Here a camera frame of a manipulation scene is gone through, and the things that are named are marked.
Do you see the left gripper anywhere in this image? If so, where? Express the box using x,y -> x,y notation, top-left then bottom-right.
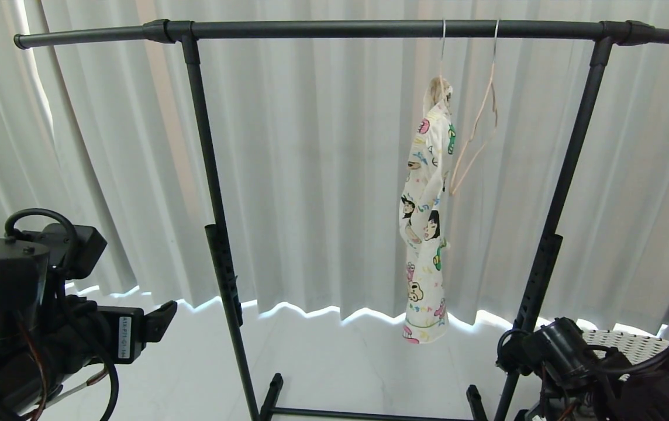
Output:
60,298 -> 179,375

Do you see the cream printed garment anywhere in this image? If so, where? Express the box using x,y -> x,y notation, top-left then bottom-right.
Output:
399,76 -> 457,344

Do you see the pink clothes hanger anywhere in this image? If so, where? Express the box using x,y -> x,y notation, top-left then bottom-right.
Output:
439,19 -> 449,103
450,19 -> 500,196

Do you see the black clothes rack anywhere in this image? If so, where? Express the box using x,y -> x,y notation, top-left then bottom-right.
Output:
13,19 -> 669,421

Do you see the white laundry basket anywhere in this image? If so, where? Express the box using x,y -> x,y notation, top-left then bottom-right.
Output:
580,329 -> 669,381

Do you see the white curtain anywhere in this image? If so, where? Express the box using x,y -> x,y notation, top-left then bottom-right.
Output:
0,0 -> 669,343

